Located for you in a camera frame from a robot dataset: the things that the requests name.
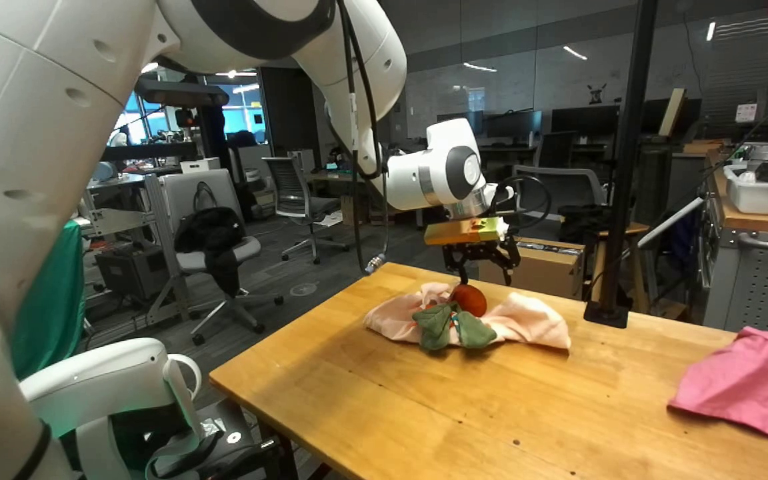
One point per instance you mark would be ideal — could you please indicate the black jacket on chair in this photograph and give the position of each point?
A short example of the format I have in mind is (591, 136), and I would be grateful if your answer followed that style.
(208, 241)

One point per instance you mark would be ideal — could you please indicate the white plastic bin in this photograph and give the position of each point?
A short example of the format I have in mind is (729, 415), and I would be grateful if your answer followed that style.
(744, 189)

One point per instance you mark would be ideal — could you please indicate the light pink printed cloth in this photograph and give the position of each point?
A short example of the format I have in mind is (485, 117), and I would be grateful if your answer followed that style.
(517, 319)

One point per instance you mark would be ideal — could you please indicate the cardboard box with label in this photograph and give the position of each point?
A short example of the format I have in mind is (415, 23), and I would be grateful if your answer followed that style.
(548, 267)

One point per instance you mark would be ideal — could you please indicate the green cloth covered table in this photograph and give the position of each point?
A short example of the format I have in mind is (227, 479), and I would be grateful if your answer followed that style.
(49, 323)

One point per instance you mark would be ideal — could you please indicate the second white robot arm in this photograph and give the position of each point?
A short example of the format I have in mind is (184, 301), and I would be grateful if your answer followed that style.
(125, 411)

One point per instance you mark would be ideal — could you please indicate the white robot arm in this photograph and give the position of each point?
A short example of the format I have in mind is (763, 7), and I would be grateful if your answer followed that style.
(65, 77)

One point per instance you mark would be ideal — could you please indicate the green and orange plush carrot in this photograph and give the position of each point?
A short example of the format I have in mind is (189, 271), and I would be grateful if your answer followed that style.
(453, 321)

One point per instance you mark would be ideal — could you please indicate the grey office chair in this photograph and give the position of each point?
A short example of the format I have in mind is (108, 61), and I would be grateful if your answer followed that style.
(181, 193)

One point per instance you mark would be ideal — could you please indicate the mesh office chair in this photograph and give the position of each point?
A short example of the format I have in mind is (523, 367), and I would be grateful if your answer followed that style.
(552, 197)

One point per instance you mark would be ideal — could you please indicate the black camera pole stand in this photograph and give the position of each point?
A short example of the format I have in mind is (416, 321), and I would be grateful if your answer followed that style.
(605, 307)

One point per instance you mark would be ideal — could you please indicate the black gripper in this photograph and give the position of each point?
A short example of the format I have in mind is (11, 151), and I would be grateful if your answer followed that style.
(496, 252)

